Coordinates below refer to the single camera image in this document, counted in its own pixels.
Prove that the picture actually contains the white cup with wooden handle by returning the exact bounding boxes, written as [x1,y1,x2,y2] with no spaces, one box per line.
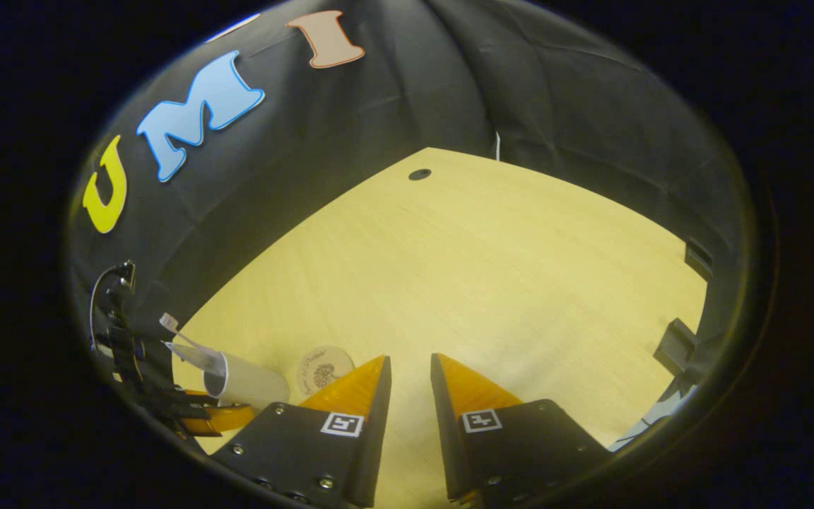
[202,351,290,412]

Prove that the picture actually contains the light wooden desktop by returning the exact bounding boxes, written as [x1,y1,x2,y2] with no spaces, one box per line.
[170,147,708,509]

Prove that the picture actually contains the white toothpaste tube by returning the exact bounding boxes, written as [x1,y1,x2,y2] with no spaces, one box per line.
[165,341,226,378]

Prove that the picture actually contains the black desk bracket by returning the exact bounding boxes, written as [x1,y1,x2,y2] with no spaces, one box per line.
[684,237,715,281]
[654,318,701,375]

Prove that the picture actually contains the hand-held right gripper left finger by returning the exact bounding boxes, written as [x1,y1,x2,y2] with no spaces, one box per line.
[211,355,392,508]

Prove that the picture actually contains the round cork coaster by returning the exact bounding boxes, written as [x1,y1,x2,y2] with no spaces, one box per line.
[295,345,357,397]

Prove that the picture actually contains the white toothbrush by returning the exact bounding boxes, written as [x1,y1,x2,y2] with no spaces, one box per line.
[159,312,218,358]

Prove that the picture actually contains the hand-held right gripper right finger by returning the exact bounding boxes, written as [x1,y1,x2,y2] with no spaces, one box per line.
[430,353,613,504]

